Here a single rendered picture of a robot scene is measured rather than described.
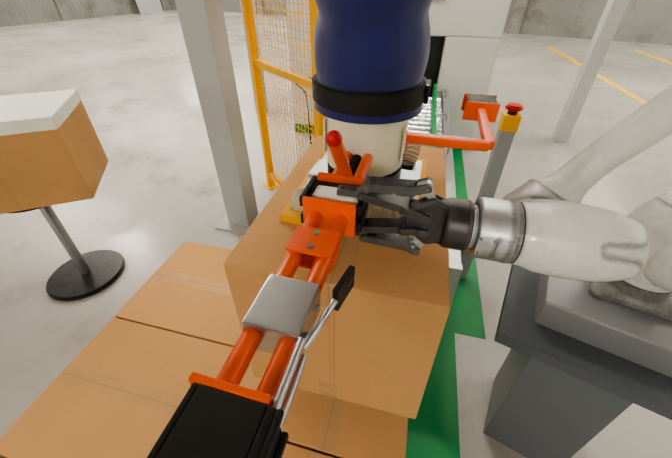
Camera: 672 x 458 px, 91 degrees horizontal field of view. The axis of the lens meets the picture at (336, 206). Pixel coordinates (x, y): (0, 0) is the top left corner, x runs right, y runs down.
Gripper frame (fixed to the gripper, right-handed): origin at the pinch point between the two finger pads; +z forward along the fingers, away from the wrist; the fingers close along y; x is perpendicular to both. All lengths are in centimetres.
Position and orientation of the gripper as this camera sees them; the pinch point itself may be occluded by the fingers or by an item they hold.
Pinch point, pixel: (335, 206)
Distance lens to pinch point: 52.2
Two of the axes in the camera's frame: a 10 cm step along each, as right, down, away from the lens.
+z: -9.7, -1.4, 2.0
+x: 2.5, -5.7, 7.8
